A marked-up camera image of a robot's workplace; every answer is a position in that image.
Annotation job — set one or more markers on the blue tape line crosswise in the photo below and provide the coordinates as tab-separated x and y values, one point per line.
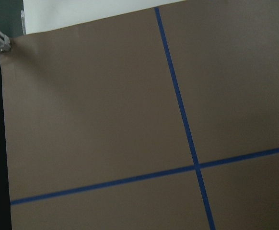
144	177

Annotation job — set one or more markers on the blue tape line left lengthwise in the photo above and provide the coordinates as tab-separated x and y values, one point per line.
188	132

